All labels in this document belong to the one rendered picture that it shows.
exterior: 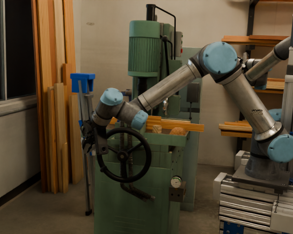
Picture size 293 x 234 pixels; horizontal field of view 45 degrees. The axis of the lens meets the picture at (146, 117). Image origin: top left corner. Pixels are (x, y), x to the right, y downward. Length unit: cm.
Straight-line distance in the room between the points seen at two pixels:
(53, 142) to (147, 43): 169
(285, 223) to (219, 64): 66
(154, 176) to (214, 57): 90
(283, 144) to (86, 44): 357
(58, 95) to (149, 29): 157
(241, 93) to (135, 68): 80
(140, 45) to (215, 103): 255
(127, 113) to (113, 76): 323
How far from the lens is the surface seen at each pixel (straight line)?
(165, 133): 190
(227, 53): 130
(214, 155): 452
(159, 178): 196
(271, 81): 396
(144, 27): 197
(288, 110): 176
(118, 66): 451
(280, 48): 203
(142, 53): 196
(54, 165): 340
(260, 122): 139
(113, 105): 130
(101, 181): 206
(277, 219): 150
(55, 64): 367
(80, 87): 280
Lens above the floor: 130
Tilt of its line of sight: 9 degrees down
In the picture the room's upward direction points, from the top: 3 degrees clockwise
